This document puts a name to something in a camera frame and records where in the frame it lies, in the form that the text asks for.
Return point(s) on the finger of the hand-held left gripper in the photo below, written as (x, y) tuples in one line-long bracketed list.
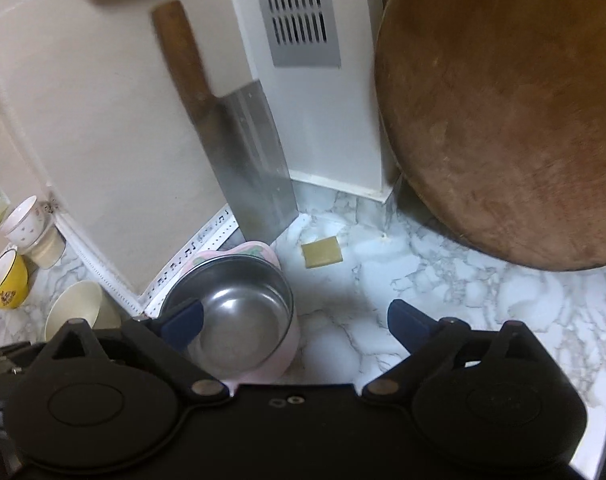
[(3, 350)]

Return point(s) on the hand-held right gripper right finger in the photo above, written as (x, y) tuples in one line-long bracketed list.
[(408, 322)]

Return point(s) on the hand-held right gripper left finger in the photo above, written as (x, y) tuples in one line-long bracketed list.
[(183, 325)]

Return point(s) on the pink divided plate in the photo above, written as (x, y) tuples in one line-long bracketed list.
[(255, 250)]

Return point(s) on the yellow bowl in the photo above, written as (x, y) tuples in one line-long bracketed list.
[(8, 285)]

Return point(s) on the cream bowl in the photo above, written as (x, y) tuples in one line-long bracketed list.
[(73, 310)]

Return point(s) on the clear plastic container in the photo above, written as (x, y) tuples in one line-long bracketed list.
[(48, 252)]

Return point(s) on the small olive sponge piece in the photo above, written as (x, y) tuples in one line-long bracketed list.
[(323, 254)]

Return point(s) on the white floral cup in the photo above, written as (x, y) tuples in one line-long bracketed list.
[(23, 225)]

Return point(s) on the round wooden cutting board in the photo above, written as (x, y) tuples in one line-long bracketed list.
[(498, 110)]

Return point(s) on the grey vent grille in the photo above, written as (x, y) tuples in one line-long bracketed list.
[(298, 10)]

